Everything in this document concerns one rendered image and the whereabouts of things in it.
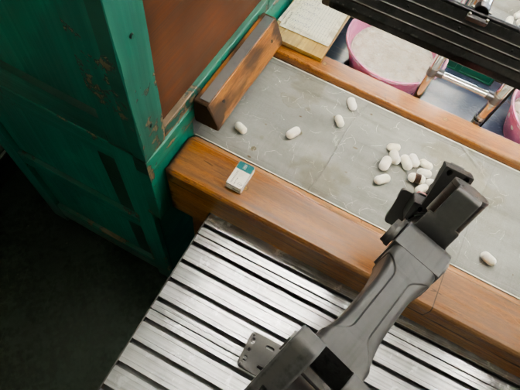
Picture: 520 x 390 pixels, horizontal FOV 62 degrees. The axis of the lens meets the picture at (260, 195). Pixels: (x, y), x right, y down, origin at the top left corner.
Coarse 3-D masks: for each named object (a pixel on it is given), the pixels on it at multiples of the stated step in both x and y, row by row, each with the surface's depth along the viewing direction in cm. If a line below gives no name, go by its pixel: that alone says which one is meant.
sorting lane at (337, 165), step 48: (288, 96) 104; (336, 96) 105; (240, 144) 96; (288, 144) 97; (336, 144) 98; (384, 144) 100; (432, 144) 101; (336, 192) 93; (384, 192) 94; (480, 192) 96; (480, 240) 91
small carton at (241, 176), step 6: (240, 162) 89; (240, 168) 88; (246, 168) 88; (252, 168) 88; (234, 174) 87; (240, 174) 88; (246, 174) 88; (252, 174) 90; (228, 180) 87; (234, 180) 87; (240, 180) 87; (246, 180) 87; (228, 186) 88; (234, 186) 86; (240, 186) 86; (240, 192) 87
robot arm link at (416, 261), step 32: (384, 256) 54; (416, 256) 53; (448, 256) 55; (384, 288) 49; (416, 288) 51; (352, 320) 46; (384, 320) 47; (288, 352) 42; (320, 352) 42; (352, 352) 43; (256, 384) 45; (288, 384) 43; (352, 384) 41
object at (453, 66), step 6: (462, 0) 106; (468, 0) 105; (450, 60) 120; (450, 66) 121; (456, 66) 120; (462, 66) 119; (462, 72) 121; (468, 72) 120; (474, 72) 119; (474, 78) 120; (480, 78) 120; (486, 78) 119
